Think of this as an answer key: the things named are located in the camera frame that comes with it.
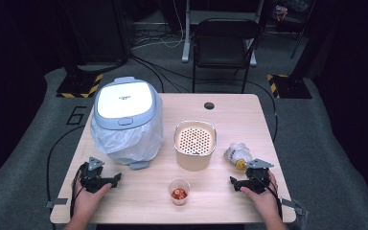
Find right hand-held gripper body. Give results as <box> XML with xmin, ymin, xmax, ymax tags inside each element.
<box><xmin>244</xmin><ymin>158</ymin><xmax>275</xmax><ymax>195</ymax></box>

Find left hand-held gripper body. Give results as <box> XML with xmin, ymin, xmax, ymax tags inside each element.
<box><xmin>80</xmin><ymin>156</ymin><xmax>112</xmax><ymax>194</ymax></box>

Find white plastic trash bag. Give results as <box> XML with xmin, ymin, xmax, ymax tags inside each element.
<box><xmin>90</xmin><ymin>106</ymin><xmax>165</xmax><ymax>166</ymax></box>

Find beige container with perforated strainer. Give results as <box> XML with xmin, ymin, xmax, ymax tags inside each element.
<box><xmin>172</xmin><ymin>120</ymin><xmax>218</xmax><ymax>173</ymax></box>

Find clear plastic cup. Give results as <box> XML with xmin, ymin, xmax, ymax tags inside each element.
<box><xmin>168</xmin><ymin>177</ymin><xmax>192</xmax><ymax>206</ymax></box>

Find red food scraps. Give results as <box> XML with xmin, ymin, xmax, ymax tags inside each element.
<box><xmin>172</xmin><ymin>188</ymin><xmax>188</xmax><ymax>201</ymax></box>

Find white and grey-blue trash can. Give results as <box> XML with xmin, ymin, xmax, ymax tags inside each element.
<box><xmin>90</xmin><ymin>76</ymin><xmax>165</xmax><ymax>171</ymax></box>

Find person's left hand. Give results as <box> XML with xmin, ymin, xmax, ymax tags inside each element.
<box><xmin>73</xmin><ymin>181</ymin><xmax>113</xmax><ymax>219</ymax></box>

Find person's right hand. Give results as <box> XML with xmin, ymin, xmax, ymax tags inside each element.
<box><xmin>240</xmin><ymin>171</ymin><xmax>284</xmax><ymax>221</ymax></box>

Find grey tape strip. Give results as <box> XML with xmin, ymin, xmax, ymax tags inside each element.
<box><xmin>44</xmin><ymin>197</ymin><xmax>69</xmax><ymax>210</ymax></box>
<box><xmin>281</xmin><ymin>197</ymin><xmax>310</xmax><ymax>222</ymax></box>

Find black stand base hazard stripes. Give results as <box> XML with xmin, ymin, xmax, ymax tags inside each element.
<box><xmin>56</xmin><ymin>73</ymin><xmax>104</xmax><ymax>99</ymax></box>
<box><xmin>266</xmin><ymin>74</ymin><xmax>313</xmax><ymax>100</ymax></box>

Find black folding chair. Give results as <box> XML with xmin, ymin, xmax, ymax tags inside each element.
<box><xmin>191</xmin><ymin>17</ymin><xmax>262</xmax><ymax>94</ymax></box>

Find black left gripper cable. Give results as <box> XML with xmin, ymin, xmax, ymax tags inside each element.
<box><xmin>69</xmin><ymin>162</ymin><xmax>90</xmax><ymax>219</ymax></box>

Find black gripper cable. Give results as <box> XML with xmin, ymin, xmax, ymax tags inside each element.
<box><xmin>257</xmin><ymin>172</ymin><xmax>284</xmax><ymax>221</ymax></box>
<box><xmin>69</xmin><ymin>162</ymin><xmax>90</xmax><ymax>219</ymax></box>

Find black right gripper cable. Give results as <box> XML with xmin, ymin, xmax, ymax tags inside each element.
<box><xmin>257</xmin><ymin>172</ymin><xmax>284</xmax><ymax>221</ymax></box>

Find long black floor cable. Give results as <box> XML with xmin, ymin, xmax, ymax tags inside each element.
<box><xmin>245</xmin><ymin>79</ymin><xmax>279</xmax><ymax>144</ymax></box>
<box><xmin>45</xmin><ymin>125</ymin><xmax>86</xmax><ymax>230</ymax></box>

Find black floor cable bundle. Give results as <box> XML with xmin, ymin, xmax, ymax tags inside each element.
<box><xmin>128</xmin><ymin>55</ymin><xmax>193</xmax><ymax>94</ymax></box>

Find white floor cable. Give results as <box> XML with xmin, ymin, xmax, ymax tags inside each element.
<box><xmin>130</xmin><ymin>0</ymin><xmax>186</xmax><ymax>51</ymax></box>

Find white metal desk frame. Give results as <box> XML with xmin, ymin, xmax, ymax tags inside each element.
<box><xmin>181</xmin><ymin>0</ymin><xmax>266</xmax><ymax>67</ymax></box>

